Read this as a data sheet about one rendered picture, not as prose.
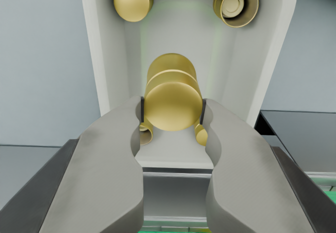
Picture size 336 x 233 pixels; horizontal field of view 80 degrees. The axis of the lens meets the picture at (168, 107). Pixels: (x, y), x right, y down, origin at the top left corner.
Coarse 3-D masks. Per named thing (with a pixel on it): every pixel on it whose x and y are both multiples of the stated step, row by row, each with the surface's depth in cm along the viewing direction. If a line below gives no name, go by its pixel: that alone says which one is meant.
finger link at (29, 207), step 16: (64, 144) 8; (48, 160) 7; (64, 160) 7; (32, 176) 6; (48, 176) 6; (16, 192) 6; (32, 192) 6; (48, 192) 6; (16, 208) 6; (32, 208) 6; (48, 208) 6; (0, 224) 5; (16, 224) 5; (32, 224) 5
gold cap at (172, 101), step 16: (160, 64) 13; (176, 64) 12; (192, 64) 14; (160, 80) 11; (176, 80) 10; (192, 80) 11; (144, 96) 11; (160, 96) 11; (176, 96) 11; (192, 96) 11; (144, 112) 11; (160, 112) 11; (176, 112) 11; (192, 112) 11; (160, 128) 12; (176, 128) 12
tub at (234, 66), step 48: (96, 0) 16; (192, 0) 22; (288, 0) 16; (96, 48) 18; (144, 48) 25; (192, 48) 25; (240, 48) 24; (240, 96) 24; (144, 144) 28; (192, 144) 29
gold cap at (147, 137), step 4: (144, 116) 28; (144, 120) 27; (140, 124) 26; (144, 124) 27; (148, 124) 27; (152, 124) 29; (140, 128) 30; (144, 128) 30; (148, 128) 27; (152, 128) 28; (144, 132) 30; (148, 132) 30; (152, 132) 27; (140, 136) 29; (144, 136) 29; (148, 136) 29; (152, 136) 27; (140, 140) 29; (144, 140) 29; (148, 140) 28; (140, 144) 28
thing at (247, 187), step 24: (216, 120) 10; (240, 120) 10; (216, 144) 9; (240, 144) 8; (264, 144) 8; (216, 168) 7; (240, 168) 7; (264, 168) 7; (216, 192) 6; (240, 192) 6; (264, 192) 6; (288, 192) 6; (216, 216) 6; (240, 216) 6; (264, 216) 6; (288, 216) 6
